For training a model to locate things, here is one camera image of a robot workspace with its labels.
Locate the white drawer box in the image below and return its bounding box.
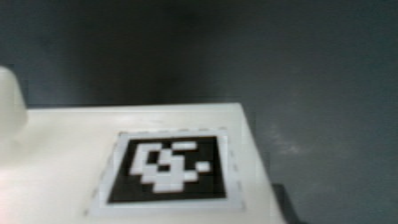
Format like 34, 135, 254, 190
0, 66, 286, 224

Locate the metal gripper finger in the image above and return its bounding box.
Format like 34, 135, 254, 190
272, 184, 307, 224

